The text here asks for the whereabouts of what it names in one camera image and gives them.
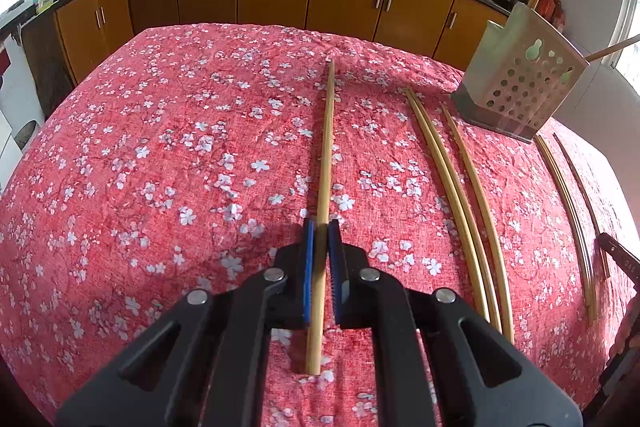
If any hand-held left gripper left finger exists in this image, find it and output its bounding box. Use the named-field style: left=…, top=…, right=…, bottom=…
left=56, top=218, right=316, bottom=427

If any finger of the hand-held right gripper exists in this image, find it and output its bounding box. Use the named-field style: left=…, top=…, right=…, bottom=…
left=597, top=232, right=640, bottom=294

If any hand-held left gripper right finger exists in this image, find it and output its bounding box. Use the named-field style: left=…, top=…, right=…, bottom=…
left=327, top=219, right=585, bottom=427

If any perforated green chopstick holder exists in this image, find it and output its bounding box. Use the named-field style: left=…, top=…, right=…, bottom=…
left=451, top=2, right=592, bottom=145

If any red floral tablecloth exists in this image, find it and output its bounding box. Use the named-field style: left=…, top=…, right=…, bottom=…
left=0, top=23, right=636, bottom=427

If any wide window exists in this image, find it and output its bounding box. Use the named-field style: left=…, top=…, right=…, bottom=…
left=612, top=0, right=640, bottom=88

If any white flower print appliance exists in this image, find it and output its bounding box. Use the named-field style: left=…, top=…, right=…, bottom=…
left=0, top=37, right=46, bottom=188

